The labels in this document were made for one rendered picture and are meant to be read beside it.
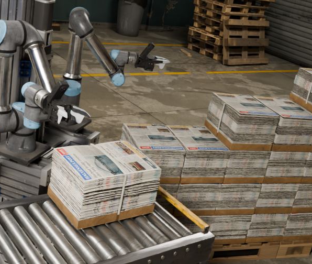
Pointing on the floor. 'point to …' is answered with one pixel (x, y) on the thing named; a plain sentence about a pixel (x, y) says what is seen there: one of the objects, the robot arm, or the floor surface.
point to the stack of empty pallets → (208, 34)
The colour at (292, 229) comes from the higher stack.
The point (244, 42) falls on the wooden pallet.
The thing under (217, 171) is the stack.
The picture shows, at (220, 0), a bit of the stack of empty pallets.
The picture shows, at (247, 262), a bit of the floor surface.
